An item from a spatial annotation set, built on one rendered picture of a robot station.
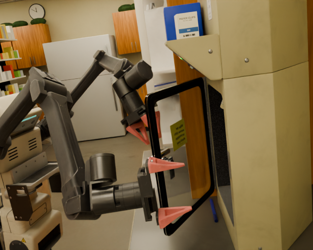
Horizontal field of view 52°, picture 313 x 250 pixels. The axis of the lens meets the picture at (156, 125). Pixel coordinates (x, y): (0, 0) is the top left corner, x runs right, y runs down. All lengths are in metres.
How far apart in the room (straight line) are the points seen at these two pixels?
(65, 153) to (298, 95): 0.60
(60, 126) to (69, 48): 4.97
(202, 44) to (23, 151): 1.01
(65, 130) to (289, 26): 0.60
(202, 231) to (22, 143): 0.85
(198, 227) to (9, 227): 0.86
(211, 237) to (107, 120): 4.95
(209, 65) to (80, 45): 5.09
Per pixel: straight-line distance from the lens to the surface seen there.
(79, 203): 0.73
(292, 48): 0.86
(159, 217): 0.71
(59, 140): 0.85
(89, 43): 5.73
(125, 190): 0.69
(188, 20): 0.83
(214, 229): 1.05
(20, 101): 1.09
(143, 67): 0.91
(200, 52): 0.73
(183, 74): 1.10
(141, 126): 0.98
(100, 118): 5.84
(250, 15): 0.75
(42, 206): 1.63
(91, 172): 0.72
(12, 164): 1.47
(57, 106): 0.92
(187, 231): 1.05
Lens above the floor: 1.50
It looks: 14 degrees down
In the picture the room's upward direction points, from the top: 8 degrees counter-clockwise
